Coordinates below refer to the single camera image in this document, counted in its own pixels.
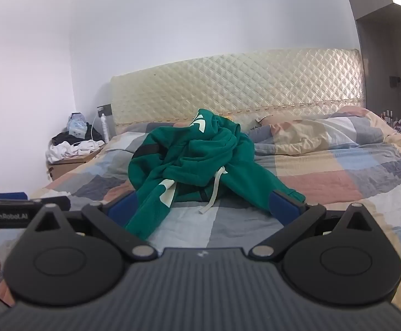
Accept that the patchwork quilt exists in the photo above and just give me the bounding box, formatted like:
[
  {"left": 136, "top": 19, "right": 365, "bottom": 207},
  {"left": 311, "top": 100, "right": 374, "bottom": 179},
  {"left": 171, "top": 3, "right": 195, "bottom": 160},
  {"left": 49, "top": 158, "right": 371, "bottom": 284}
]
[{"left": 0, "top": 105, "right": 401, "bottom": 321}]

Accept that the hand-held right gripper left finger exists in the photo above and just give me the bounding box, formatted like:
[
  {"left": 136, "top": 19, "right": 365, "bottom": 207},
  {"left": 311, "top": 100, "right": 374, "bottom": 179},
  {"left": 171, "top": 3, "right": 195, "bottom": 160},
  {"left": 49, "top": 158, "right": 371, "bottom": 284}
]
[{"left": 31, "top": 191, "right": 157, "bottom": 262}]

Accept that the wooden nightstand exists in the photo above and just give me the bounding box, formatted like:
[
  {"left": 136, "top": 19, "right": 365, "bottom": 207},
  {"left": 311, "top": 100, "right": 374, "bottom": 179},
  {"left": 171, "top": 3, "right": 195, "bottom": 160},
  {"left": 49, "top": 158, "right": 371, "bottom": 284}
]
[{"left": 46, "top": 145, "right": 106, "bottom": 181}]

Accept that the cream quilted headboard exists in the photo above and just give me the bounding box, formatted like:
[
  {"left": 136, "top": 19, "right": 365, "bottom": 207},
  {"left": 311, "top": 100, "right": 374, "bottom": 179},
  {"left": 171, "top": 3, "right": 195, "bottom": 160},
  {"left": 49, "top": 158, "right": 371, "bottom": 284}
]
[{"left": 110, "top": 48, "right": 364, "bottom": 135}]

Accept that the clear plastic bag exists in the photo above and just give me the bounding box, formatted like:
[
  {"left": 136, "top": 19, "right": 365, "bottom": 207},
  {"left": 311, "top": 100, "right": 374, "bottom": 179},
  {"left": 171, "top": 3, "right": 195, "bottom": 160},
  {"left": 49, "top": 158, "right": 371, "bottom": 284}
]
[{"left": 68, "top": 112, "right": 88, "bottom": 138}]

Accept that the white clothes pile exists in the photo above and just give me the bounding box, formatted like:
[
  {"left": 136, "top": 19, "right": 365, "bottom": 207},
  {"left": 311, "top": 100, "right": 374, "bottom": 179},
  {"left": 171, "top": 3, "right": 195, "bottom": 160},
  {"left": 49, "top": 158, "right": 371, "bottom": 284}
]
[{"left": 47, "top": 140, "right": 105, "bottom": 162}]

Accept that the black cloth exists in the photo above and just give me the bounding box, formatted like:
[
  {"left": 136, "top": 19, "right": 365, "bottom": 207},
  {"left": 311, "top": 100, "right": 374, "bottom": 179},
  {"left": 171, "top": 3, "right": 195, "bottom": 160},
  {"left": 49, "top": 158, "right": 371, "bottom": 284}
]
[{"left": 52, "top": 122, "right": 104, "bottom": 145}]

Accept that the green hoodie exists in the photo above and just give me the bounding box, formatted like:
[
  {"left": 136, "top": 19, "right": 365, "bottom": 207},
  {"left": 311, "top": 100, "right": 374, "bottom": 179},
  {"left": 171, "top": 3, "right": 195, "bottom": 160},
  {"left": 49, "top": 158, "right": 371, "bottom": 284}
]
[{"left": 125, "top": 108, "right": 306, "bottom": 242}]

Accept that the group of small bottles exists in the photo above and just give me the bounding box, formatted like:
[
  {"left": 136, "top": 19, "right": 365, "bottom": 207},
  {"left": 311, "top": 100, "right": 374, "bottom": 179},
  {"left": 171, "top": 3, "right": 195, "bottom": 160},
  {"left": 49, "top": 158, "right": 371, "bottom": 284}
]
[{"left": 380, "top": 108, "right": 401, "bottom": 125}]

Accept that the white charging cable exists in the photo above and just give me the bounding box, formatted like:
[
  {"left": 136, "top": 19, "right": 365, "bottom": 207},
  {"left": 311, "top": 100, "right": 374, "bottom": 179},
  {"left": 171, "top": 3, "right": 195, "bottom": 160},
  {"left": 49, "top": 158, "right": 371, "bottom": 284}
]
[{"left": 85, "top": 112, "right": 102, "bottom": 152}]

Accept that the white spray bottle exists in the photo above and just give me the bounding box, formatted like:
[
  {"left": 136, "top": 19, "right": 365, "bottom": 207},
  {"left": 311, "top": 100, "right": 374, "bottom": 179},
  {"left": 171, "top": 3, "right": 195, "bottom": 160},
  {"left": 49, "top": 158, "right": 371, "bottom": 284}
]
[{"left": 100, "top": 113, "right": 111, "bottom": 143}]

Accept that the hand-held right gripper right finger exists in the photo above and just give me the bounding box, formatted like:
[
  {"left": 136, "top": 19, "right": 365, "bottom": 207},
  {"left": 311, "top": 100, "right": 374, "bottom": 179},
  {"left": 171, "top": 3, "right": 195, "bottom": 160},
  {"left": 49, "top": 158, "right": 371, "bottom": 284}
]
[{"left": 249, "top": 189, "right": 377, "bottom": 262}]

